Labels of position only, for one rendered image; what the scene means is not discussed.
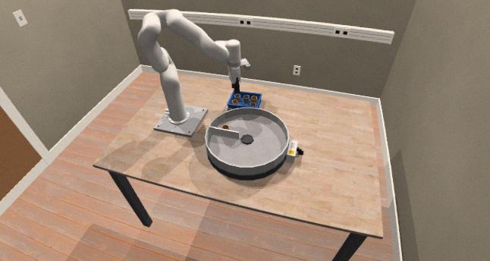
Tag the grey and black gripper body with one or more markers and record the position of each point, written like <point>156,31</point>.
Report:
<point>233,73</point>

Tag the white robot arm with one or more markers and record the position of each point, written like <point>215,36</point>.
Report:
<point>161,62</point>

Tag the blue crate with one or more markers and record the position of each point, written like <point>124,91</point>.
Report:
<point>241,104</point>

